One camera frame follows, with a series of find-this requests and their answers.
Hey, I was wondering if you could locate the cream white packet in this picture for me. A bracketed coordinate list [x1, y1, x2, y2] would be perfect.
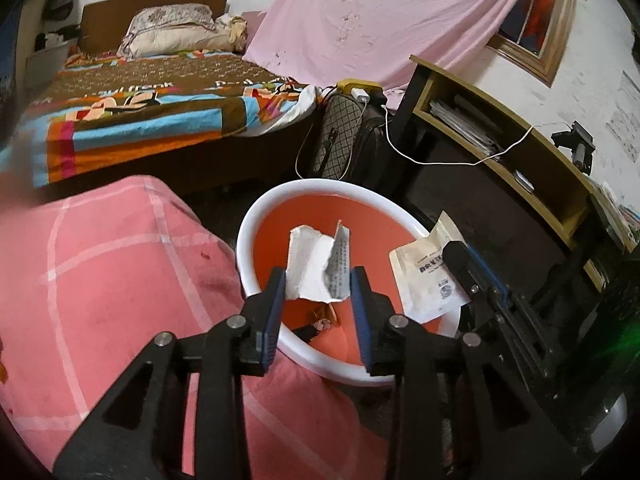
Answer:
[390, 211, 470, 324]

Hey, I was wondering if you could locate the torn white paper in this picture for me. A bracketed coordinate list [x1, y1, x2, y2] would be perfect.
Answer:
[285, 221, 350, 304]

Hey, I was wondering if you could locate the red round wrapper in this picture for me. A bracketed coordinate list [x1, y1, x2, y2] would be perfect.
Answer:
[307, 304, 340, 332]

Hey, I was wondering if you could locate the orange trash bin white rim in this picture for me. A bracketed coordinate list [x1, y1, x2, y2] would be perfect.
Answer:
[235, 178, 462, 387]

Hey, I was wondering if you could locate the wooden desk shelf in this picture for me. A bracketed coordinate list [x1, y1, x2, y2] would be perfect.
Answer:
[388, 56, 634, 295]

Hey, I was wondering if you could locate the stack of papers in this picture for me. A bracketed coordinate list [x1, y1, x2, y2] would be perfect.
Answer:
[428, 100, 502, 155]

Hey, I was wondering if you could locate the quilted grey bag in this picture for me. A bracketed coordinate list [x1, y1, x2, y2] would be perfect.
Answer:
[307, 87, 387, 184]

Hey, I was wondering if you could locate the black phone holder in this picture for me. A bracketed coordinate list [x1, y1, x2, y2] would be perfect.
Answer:
[551, 122, 596, 176]

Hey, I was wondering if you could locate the pink checkered blanket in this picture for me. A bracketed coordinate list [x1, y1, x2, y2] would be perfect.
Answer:
[1, 177, 386, 479]

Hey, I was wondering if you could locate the yellow power strip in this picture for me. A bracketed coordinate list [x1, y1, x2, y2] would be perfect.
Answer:
[336, 78, 386, 103]

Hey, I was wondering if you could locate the pink hanging sheet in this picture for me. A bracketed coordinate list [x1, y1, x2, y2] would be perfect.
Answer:
[245, 0, 518, 92]

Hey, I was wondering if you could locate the colourful striped bed quilt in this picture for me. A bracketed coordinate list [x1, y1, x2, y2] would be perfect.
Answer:
[1, 50, 319, 188]

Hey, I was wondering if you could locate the floral pillow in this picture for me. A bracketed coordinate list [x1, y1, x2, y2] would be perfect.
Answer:
[117, 3, 248, 60]

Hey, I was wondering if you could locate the white bedside drawer cabinet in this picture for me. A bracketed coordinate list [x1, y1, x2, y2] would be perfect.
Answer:
[25, 41, 74, 90]

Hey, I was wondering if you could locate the wooden bed headboard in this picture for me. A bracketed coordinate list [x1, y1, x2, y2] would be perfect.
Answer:
[78, 0, 227, 54]

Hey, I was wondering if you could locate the white charging cable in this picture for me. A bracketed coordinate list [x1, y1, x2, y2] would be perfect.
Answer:
[294, 86, 572, 181]

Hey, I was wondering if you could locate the wooden window frame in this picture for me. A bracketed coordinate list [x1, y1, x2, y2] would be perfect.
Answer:
[488, 0, 576, 86]

